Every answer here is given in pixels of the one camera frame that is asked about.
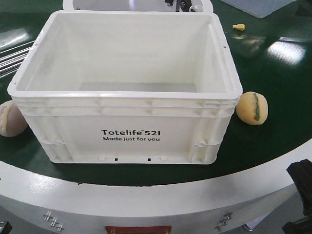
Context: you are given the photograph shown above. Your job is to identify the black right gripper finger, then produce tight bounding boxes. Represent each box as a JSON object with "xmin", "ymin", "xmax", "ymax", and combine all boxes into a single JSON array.
[
  {"xmin": 282, "ymin": 215, "xmax": 312, "ymax": 234},
  {"xmin": 286, "ymin": 159, "xmax": 312, "ymax": 216}
]

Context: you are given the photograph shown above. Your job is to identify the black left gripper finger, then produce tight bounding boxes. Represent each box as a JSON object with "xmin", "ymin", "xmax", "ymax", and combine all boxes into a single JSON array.
[{"xmin": 0, "ymin": 220, "xmax": 12, "ymax": 234}]

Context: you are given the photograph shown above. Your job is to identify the yellow round plush toy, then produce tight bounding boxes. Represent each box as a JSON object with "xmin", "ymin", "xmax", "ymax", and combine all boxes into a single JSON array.
[{"xmin": 235, "ymin": 91, "xmax": 269, "ymax": 126}]

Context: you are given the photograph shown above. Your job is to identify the pink round plush toy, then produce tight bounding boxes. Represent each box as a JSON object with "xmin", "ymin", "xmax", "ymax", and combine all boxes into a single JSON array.
[{"xmin": 0, "ymin": 100, "xmax": 28, "ymax": 137}]

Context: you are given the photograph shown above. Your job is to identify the white Totelife plastic tote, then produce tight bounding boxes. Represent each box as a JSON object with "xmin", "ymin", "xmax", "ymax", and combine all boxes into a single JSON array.
[{"xmin": 7, "ymin": 11, "xmax": 242, "ymax": 164}]

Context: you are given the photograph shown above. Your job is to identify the white conveyor outer rim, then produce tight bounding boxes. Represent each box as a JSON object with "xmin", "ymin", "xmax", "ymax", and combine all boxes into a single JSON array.
[{"xmin": 0, "ymin": 141, "xmax": 312, "ymax": 234}]

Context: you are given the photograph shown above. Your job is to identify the red label plate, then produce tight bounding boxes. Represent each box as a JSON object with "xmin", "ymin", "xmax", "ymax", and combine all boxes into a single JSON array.
[{"xmin": 105, "ymin": 226, "xmax": 172, "ymax": 234}]

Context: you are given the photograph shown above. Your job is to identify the small yellow toy piece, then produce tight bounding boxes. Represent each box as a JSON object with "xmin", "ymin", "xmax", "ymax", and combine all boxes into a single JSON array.
[{"xmin": 232, "ymin": 23, "xmax": 246, "ymax": 31}]

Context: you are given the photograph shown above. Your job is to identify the chrome conveyor rollers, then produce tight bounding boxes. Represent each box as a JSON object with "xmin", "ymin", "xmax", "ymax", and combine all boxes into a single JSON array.
[{"xmin": 0, "ymin": 41, "xmax": 34, "ymax": 77}]

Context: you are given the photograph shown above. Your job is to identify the clear plastic storage bin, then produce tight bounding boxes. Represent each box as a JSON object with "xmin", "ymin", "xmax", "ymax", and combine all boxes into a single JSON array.
[{"xmin": 222, "ymin": 0, "xmax": 294, "ymax": 19}]

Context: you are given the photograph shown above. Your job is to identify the white conveyor inner ring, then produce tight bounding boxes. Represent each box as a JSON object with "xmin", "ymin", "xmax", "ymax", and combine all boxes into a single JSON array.
[{"xmin": 62, "ymin": 0, "xmax": 214, "ymax": 15}]

